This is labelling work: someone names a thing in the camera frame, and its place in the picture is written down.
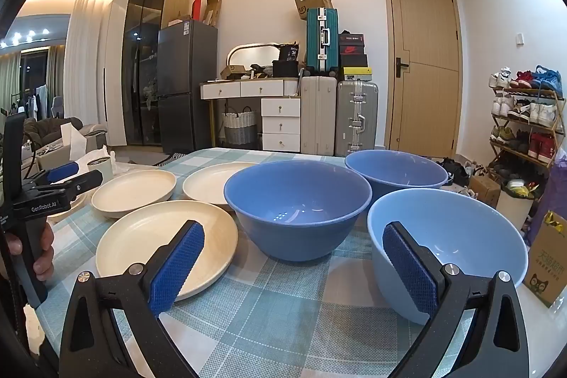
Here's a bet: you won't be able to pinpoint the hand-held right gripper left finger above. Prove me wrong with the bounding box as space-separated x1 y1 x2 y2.
57 220 206 378

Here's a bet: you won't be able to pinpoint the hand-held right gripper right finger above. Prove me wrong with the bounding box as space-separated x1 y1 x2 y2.
382 221 530 378

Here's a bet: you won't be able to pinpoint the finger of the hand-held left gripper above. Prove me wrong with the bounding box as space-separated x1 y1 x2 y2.
27 162 80 186
24 170 102 202

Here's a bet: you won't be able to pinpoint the cream round plate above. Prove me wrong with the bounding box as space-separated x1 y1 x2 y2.
96 199 239 303
91 169 177 220
183 161 262 214

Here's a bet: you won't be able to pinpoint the light blue bowl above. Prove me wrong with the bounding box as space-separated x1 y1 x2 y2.
367 188 529 326

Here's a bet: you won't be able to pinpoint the dark blue bowl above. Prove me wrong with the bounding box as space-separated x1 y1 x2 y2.
223 159 372 263
344 150 449 211

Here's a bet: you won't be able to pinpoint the person's left hand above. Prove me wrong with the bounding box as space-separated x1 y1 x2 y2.
5 222 55 278

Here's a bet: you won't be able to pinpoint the cream tumbler cup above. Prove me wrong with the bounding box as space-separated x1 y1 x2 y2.
86 157 113 186

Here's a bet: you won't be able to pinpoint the white tissue paper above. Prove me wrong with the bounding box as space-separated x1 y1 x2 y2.
60 123 118 175

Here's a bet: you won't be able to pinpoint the small brown cardboard box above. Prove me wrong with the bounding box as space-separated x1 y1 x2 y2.
468 174 501 208

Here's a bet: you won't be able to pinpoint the scattered loose shoes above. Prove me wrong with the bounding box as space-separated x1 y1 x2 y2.
436 157 481 188

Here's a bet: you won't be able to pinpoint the white curtain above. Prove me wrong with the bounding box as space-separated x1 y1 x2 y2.
64 0 111 131

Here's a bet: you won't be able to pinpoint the teal checked tablecloth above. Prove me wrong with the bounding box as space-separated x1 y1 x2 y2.
27 148 488 378

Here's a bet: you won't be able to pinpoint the white trash bin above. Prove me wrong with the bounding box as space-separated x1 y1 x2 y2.
496 179 534 230

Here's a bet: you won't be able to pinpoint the cat print cardboard box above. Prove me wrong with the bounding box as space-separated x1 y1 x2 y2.
522 210 567 308

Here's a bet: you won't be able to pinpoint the dark glass cabinet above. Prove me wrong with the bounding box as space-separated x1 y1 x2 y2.
122 0 192 147

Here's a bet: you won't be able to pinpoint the dark grey fridge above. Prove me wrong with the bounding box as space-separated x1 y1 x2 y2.
157 20 219 155

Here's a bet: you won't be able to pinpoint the white grey woven basket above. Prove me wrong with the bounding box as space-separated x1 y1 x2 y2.
221 107 258 148

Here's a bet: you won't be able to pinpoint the silver suitcase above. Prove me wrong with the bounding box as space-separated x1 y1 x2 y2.
335 80 379 157

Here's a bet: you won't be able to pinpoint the purple bag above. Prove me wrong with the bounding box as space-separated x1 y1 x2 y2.
527 148 567 246

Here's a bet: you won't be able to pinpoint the white vanity desk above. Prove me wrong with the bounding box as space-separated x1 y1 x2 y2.
199 78 302 153

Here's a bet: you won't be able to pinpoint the gold metal shoe rack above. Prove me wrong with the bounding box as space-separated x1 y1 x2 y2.
487 68 567 184

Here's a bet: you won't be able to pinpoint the beige suitcase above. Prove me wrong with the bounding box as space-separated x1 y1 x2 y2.
300 70 338 155

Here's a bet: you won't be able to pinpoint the rows of assorted shoes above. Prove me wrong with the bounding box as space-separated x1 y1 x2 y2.
488 66 565 164

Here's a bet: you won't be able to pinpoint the yellow black box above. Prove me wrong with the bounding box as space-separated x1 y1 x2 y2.
343 67 373 82

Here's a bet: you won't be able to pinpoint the flat cardboard box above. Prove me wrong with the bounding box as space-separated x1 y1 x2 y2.
204 0 222 28

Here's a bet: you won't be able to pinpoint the arched mirror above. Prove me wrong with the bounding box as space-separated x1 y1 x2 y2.
226 43 284 71

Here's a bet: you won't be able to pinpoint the black bag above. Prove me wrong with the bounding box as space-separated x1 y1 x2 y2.
272 44 302 78

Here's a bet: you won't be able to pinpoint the wooden door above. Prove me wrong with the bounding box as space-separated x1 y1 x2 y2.
383 0 459 157

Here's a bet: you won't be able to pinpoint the teal suitcase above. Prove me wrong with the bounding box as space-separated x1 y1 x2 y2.
305 7 339 73

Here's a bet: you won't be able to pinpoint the open brown cardboard box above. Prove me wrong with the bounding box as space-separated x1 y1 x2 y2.
294 0 334 21

